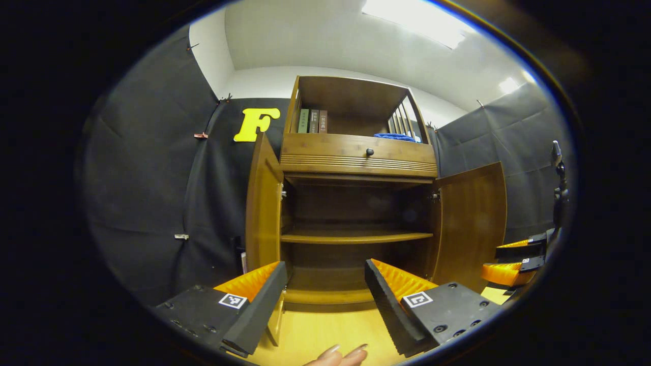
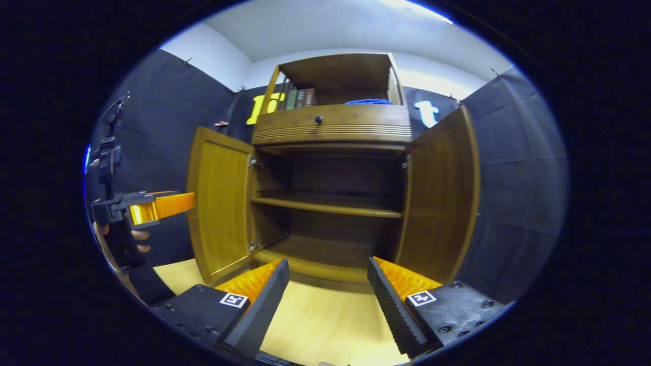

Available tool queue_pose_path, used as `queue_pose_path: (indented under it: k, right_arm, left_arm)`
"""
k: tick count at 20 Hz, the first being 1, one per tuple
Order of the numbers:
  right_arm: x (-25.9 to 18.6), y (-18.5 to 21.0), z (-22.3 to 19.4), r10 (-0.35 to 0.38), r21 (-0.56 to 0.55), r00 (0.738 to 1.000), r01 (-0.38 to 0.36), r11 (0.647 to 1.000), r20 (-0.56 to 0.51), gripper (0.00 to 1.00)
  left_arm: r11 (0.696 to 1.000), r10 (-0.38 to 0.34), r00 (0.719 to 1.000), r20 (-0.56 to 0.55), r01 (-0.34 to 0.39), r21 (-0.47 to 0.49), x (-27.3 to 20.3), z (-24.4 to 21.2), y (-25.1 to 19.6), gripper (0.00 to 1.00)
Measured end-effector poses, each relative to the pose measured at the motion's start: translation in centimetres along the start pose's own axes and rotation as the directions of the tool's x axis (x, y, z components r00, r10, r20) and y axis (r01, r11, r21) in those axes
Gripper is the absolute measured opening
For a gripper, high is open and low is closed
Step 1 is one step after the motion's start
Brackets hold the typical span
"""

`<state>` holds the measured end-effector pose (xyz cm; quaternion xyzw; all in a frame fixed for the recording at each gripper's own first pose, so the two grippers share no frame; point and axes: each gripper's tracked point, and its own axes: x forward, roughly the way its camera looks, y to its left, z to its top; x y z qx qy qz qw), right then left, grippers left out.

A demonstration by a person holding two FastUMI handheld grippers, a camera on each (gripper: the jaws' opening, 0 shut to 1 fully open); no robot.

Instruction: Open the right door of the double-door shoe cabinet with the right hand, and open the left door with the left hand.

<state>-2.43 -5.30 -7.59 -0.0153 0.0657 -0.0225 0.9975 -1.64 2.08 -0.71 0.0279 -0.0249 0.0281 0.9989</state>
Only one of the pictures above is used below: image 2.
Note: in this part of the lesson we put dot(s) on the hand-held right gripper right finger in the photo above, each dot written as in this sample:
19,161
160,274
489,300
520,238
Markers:
389,310

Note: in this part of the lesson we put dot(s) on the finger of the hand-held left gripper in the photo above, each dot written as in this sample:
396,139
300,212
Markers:
173,204

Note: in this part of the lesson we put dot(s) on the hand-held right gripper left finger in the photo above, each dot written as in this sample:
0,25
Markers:
264,310

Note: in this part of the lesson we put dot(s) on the wooden shoe cabinet door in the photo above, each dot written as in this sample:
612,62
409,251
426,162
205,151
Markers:
442,203
221,203

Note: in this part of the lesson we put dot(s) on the wooden double-door shoe cabinet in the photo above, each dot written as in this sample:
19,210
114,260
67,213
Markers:
335,76

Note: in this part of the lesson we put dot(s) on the wooden cabinet drawer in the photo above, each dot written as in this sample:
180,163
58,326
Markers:
356,122

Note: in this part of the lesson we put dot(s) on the wooden inner shelf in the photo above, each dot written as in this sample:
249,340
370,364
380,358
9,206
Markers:
330,207

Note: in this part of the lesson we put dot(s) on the dark grey book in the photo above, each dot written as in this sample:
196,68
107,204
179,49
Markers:
300,98

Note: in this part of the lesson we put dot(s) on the brown book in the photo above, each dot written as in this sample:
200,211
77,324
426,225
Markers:
310,97

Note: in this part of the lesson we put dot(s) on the black backdrop cloth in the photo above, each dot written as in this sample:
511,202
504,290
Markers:
508,178

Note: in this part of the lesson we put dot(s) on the blue cloth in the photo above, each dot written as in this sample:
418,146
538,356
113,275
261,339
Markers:
368,101

